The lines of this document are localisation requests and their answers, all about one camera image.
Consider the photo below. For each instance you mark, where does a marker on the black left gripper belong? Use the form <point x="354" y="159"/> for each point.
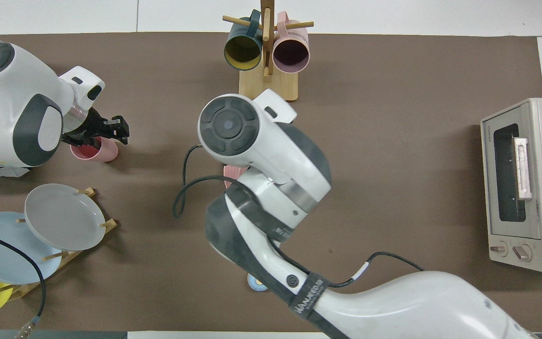
<point x="90" y="127"/>

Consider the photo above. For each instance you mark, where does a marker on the pink plastic cup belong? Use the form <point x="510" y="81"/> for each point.
<point x="106" y="150"/>

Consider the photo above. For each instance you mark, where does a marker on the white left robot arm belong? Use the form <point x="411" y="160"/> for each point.
<point x="12" y="94"/>

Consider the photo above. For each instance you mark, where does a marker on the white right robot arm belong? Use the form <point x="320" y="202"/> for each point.
<point x="261" y="141"/>

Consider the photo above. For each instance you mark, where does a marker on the grey plate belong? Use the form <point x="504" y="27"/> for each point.
<point x="64" y="216"/>

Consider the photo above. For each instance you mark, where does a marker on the large pink plate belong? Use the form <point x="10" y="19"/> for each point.
<point x="231" y="174"/>

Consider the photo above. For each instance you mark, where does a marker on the wooden plate rack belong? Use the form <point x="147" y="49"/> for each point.
<point x="75" y="254"/>

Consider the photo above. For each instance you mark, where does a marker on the dark green mug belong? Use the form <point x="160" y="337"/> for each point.
<point x="243" y="49"/>

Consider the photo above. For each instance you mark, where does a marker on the wooden mug tree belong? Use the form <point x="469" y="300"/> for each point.
<point x="268" y="87"/>

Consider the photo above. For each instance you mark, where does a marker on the light blue plate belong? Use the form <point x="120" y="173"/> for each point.
<point x="3" y="259"/>

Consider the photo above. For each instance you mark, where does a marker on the pink mug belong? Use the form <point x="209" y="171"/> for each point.
<point x="291" y="54"/>

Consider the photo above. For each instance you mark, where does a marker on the brown table mat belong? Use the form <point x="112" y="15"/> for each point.
<point x="393" y="94"/>

